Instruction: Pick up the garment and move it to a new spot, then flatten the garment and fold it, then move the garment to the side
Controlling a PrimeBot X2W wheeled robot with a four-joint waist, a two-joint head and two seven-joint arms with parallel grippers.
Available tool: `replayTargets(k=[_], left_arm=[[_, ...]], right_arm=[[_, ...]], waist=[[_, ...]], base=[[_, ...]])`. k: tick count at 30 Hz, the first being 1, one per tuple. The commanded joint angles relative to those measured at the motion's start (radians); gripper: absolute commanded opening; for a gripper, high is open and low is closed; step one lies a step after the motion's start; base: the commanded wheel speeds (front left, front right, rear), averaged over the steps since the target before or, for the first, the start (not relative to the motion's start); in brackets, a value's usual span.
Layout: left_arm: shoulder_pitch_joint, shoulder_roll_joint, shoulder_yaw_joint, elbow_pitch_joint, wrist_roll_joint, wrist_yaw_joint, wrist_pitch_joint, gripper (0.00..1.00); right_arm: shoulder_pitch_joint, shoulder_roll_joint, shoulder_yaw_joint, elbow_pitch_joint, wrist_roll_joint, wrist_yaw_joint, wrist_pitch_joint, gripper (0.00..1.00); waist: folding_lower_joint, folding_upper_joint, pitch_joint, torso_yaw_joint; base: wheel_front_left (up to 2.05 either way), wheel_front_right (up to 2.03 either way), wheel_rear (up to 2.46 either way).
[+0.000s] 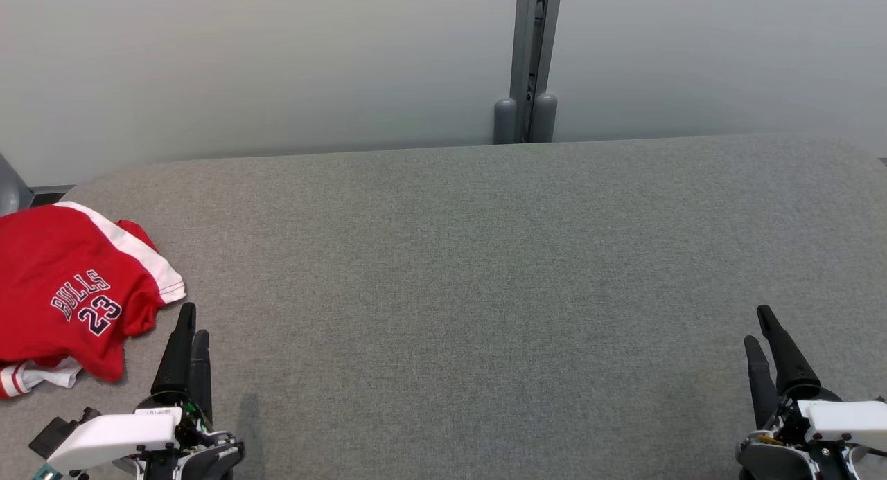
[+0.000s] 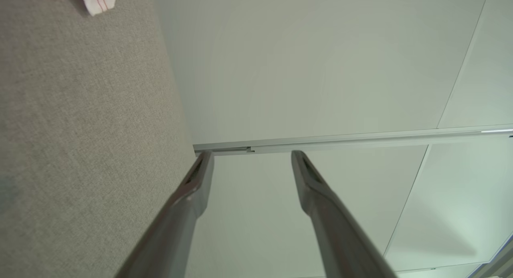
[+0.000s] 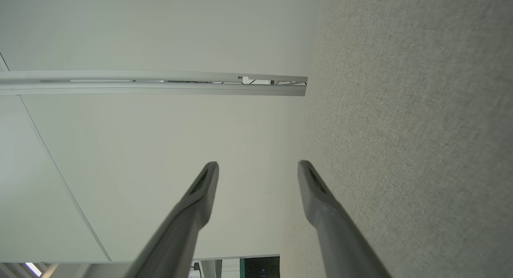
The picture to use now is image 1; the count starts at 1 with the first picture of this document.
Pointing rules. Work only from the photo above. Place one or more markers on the grey rounded post foot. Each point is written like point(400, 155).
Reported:
point(545, 120)
point(505, 123)

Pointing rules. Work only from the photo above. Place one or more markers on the grey metal partition post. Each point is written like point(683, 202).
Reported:
point(523, 43)

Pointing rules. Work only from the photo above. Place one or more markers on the grey curved panel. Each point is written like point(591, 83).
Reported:
point(10, 192)

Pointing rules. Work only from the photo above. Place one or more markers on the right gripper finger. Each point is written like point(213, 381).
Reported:
point(761, 383)
point(790, 369)

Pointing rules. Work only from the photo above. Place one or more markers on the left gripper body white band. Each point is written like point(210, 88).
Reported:
point(111, 435)

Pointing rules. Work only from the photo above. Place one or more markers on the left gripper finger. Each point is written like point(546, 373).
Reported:
point(202, 376)
point(177, 359)

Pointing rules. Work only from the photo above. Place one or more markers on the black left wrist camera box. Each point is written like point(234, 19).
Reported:
point(48, 436)

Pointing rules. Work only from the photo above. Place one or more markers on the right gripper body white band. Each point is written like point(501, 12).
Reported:
point(845, 421)

